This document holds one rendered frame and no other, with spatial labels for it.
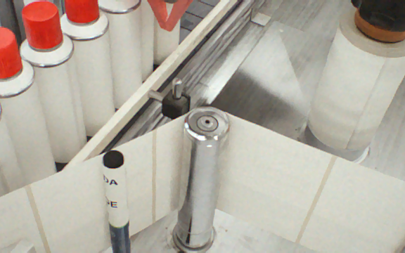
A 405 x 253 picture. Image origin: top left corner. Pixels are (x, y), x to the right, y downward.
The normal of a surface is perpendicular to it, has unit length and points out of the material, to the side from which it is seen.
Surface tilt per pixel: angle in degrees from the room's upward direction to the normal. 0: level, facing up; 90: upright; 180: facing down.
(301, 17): 0
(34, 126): 90
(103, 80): 90
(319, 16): 0
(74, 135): 90
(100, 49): 90
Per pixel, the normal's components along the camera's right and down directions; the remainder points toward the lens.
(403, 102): 0.07, -0.66
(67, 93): 0.68, 0.58
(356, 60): -0.65, 0.54
